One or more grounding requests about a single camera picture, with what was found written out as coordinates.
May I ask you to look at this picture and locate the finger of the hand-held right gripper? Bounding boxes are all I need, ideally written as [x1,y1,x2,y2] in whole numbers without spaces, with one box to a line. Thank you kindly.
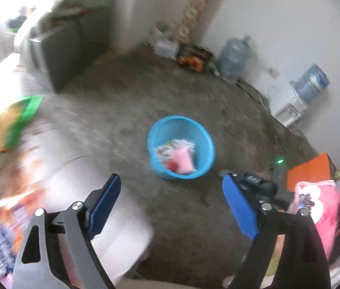
[220,170,279,201]

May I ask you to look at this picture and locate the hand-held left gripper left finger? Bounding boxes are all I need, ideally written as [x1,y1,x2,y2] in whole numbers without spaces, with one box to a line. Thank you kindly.
[13,173,122,289]

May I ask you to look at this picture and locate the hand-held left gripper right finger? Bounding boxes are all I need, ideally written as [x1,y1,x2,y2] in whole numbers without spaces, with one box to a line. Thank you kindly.
[222,175,331,289]

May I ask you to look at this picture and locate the blue mesh basket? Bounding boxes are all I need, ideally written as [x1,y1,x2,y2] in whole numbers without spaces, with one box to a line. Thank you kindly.
[147,115,216,180]

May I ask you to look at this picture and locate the pink snack packet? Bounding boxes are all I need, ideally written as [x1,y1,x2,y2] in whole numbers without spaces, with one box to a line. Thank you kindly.
[170,144,196,175]

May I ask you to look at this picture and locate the white printed snack packet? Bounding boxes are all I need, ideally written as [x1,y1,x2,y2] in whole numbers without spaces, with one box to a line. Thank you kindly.
[153,140,185,163]

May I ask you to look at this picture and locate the green potato chip bag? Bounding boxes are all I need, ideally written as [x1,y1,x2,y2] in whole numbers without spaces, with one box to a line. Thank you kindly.
[0,95,45,157]

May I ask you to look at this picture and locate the orange box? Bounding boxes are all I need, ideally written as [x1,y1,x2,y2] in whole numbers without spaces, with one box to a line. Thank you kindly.
[287,153,336,191]

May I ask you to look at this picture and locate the pink printed bag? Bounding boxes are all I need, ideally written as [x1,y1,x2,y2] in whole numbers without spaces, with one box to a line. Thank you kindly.
[290,179,340,256]

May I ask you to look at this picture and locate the white water dispenser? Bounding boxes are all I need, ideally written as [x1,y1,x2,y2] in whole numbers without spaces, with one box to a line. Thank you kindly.
[271,96,309,128]

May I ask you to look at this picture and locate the clear water jug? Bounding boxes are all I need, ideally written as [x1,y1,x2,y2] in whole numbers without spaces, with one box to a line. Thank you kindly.
[216,34,253,80]

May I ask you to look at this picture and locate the black orange bag on floor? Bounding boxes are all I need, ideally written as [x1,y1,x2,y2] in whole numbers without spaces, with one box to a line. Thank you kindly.
[177,45,214,71]

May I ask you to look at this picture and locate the grey cabinet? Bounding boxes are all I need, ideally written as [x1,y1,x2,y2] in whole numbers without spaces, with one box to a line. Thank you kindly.
[28,9,113,92]

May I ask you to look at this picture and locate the white plastic bags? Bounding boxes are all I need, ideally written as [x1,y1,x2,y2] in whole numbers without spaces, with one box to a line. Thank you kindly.
[153,26,179,58]

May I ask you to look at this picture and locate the tall printed cardboard box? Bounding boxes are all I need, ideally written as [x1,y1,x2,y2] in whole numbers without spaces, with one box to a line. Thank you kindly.
[174,0,219,44]

